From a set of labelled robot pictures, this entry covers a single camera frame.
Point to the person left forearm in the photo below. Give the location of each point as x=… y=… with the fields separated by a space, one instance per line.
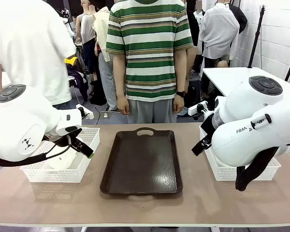
x=182 y=72

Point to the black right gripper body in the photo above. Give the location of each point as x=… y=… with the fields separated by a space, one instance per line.
x=207 y=128

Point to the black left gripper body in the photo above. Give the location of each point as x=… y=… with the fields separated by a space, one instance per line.
x=73 y=135

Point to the mannequin in beige shirt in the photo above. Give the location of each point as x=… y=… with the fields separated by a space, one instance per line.
x=104 y=36

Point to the person in striped shirt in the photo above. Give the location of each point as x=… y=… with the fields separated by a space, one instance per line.
x=147 y=48

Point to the yellow garment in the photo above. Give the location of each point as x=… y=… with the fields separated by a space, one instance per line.
x=71 y=61

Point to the mannequin in white tank top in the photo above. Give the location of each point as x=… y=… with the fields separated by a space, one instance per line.
x=87 y=29

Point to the person right forearm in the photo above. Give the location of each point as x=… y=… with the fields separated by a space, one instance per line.
x=119 y=77

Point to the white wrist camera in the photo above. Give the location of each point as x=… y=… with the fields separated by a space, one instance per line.
x=197 y=110
x=85 y=113

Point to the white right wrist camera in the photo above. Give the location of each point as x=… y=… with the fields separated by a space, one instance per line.
x=197 y=110

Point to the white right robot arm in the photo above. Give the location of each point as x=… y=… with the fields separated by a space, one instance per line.
x=246 y=125

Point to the dark brown plastic tray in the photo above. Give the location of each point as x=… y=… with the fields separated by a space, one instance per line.
x=140 y=164

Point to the white perforated plastic basket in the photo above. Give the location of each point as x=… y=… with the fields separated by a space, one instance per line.
x=222 y=174
x=60 y=175

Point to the person right hand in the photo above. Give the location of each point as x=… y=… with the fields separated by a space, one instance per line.
x=123 y=105

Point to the person in white t-shirt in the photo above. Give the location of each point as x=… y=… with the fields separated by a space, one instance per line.
x=26 y=48

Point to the black tripod stand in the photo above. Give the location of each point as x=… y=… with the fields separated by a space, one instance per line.
x=256 y=36

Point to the black jacket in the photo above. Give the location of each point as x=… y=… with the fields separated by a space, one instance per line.
x=240 y=17

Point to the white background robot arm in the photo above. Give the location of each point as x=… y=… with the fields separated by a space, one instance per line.
x=68 y=26

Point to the black wristwatch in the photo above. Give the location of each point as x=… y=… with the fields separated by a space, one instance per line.
x=180 y=93

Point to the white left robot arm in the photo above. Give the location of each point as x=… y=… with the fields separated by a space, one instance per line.
x=14 y=125

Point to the person left hand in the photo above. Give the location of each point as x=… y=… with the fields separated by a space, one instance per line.
x=178 y=105

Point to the black metal chair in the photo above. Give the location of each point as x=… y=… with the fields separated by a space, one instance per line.
x=75 y=88

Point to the background person in black vest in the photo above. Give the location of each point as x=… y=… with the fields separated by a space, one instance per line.
x=197 y=21

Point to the translucent white conical flask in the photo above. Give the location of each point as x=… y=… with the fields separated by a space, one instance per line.
x=61 y=162

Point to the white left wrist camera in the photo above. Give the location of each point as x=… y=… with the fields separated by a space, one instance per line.
x=85 y=113

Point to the mannequin in white shirt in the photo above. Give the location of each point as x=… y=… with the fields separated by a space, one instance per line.
x=220 y=33

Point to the dark purple garment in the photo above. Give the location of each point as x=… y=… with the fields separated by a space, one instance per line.
x=81 y=82

